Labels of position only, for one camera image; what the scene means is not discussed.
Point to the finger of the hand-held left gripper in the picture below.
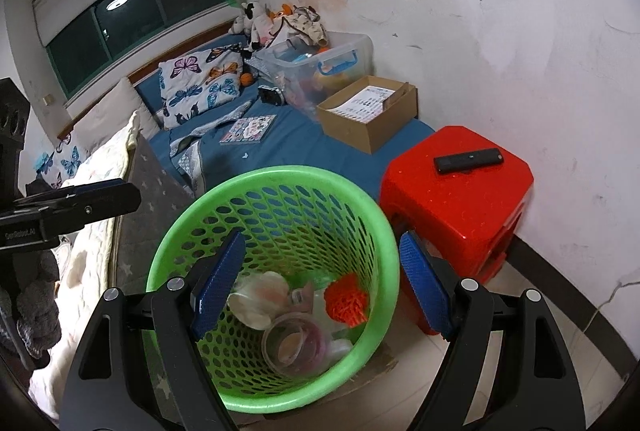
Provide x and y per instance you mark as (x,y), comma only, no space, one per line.
(100,206)
(90,185)

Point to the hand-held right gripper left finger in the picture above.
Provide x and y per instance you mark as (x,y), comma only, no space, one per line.
(220,286)

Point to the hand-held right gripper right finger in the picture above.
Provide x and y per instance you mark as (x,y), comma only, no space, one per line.
(425,286)

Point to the white paper wrapper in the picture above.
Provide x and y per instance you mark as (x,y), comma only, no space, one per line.
(255,301)

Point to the red foam fruit net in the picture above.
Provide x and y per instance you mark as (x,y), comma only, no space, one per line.
(347,301)

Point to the green plastic basket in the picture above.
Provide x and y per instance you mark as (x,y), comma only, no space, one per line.
(280,221)

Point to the clear plastic cup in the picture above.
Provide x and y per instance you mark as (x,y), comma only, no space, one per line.
(292,346)

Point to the butterfly print pillow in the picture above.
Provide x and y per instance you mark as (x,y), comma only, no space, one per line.
(200,81)
(60,161)

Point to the grey star blanket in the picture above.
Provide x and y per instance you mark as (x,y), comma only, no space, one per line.
(150,191)

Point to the white quilted blanket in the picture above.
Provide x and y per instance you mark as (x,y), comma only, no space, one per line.
(95,271)

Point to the grey pillow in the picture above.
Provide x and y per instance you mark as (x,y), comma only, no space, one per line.
(115,116)

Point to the red plastic stool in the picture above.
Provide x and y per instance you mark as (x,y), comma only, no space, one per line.
(460,211)

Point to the black remote control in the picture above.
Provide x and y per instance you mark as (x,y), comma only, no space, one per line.
(467,162)

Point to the blue bed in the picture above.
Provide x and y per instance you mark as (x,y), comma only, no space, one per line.
(300,151)

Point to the pink sticker book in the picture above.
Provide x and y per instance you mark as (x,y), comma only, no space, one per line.
(247,129)

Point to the brown cardboard box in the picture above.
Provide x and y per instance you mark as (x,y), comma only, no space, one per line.
(365,131)

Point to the dark window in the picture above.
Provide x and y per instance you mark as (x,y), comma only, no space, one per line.
(130,16)

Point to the small orange ball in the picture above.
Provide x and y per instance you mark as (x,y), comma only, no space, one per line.
(246,80)

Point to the small black device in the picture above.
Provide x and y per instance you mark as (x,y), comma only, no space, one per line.
(270,96)

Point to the clear plastic storage bin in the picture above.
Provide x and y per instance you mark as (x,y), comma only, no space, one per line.
(320,61)

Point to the orange fox plush toy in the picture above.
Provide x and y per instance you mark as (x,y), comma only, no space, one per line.
(280,16)

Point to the wall switch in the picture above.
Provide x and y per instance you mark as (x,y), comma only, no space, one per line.
(47,100)

